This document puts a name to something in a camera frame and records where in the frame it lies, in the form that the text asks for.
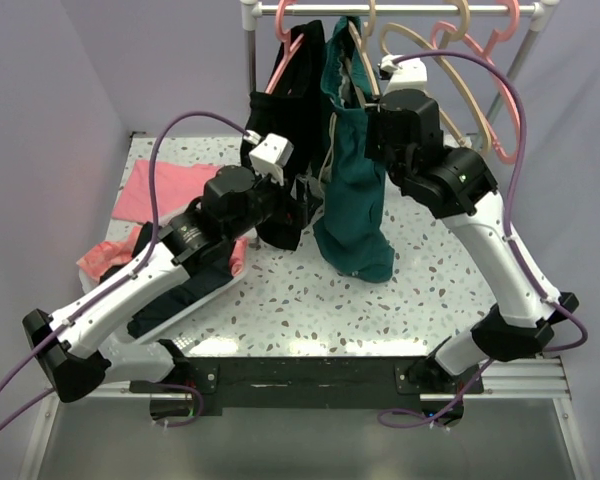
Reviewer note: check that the beige wooden hanger back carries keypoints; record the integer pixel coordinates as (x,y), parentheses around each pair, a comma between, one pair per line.
(449,70)

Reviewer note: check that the beige wooden hanger front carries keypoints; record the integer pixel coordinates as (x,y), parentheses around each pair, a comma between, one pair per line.
(360,39)

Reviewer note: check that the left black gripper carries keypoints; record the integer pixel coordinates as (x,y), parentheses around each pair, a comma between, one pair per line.
(299,213)

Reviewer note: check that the coral patterned garment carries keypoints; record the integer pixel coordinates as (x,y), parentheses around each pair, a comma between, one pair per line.
(107,254)

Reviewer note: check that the pink folded shirt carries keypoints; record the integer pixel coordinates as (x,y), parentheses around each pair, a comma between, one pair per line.
(176,186)

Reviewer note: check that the beige wooden hanger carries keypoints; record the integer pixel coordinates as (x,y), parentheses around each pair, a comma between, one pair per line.
(449,70)
(360,39)

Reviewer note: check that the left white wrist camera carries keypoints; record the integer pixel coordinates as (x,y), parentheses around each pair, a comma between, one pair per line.
(270,157)

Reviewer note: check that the white laundry basket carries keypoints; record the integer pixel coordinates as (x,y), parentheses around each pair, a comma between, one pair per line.
(157,333)

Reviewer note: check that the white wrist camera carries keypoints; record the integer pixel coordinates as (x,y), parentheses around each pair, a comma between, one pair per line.
(407,74)
(270,157)

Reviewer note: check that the teal green shorts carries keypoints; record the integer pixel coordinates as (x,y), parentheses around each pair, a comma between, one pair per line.
(348,233)

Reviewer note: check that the white metal clothes rack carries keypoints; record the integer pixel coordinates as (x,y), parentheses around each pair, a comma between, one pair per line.
(540,12)

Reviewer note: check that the pink hanger holding shorts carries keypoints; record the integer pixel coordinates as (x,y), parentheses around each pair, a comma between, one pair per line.
(290,46)

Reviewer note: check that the dark navy garment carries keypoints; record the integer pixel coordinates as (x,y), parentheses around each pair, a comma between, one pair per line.
(167,305)

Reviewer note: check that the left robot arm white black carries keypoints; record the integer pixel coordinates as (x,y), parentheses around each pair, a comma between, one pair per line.
(75,345)

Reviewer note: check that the black shorts on hanger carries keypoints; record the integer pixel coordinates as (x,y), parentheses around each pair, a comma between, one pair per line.
(293,111)

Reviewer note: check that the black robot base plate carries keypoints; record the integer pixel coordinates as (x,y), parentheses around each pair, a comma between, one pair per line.
(314,382)

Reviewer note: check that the pink empty hanger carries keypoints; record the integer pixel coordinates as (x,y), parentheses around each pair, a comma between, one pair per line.
(439,41)

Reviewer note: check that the pink garment in basket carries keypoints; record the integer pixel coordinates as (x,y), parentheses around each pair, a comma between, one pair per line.
(237,258)

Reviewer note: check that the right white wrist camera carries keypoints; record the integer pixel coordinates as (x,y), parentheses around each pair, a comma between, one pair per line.
(407,74)

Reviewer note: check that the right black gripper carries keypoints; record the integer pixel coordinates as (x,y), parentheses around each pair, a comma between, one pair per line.
(371,150)

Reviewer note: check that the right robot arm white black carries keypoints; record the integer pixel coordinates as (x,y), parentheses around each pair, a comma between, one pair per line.
(459,189)

